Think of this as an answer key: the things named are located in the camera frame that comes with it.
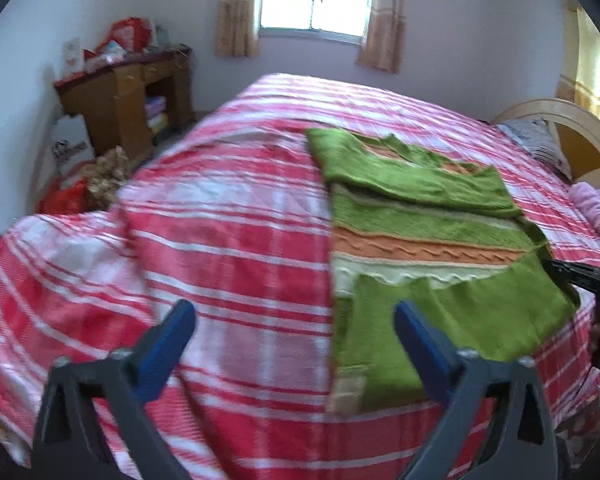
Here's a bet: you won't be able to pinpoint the red gift bag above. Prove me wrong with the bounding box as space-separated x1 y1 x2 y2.
96 16 152 53

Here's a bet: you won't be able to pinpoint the brown wooden desk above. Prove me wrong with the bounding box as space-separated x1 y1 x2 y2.
54 44 196 164

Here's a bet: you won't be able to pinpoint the cream wooden headboard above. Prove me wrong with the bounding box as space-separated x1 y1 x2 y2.
493 99 600 188

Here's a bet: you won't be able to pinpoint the white card on desk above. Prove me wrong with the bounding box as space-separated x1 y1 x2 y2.
62 37 84 77

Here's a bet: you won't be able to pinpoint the striped grey pillow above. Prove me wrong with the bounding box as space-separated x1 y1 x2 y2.
496 116 572 182

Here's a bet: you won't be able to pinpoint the beige curtain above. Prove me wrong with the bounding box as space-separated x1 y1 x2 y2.
214 0 260 58
356 0 406 74

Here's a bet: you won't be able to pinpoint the green striped knit sweater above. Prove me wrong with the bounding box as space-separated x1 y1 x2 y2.
306 128 580 415

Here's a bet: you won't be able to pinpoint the beige floral bundle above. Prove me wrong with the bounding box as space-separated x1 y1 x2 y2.
80 146 130 210

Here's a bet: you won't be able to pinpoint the stacked boxes in desk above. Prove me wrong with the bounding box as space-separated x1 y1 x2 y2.
145 96 169 136

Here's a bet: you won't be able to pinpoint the pink cloth by headboard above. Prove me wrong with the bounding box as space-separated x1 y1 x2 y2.
569 182 600 234

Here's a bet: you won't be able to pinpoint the left beige curtain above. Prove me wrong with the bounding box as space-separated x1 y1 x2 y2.
214 0 260 58

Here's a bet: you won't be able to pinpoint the red plaid bed cover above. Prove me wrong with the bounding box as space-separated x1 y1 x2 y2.
0 74 600 479

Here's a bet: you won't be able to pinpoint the red plastic bag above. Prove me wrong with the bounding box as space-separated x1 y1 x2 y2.
35 178 91 216

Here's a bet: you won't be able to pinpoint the right beige curtain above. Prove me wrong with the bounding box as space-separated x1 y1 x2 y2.
356 0 406 74

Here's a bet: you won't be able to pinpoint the white printed paper bag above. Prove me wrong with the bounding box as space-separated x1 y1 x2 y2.
43 115 95 190

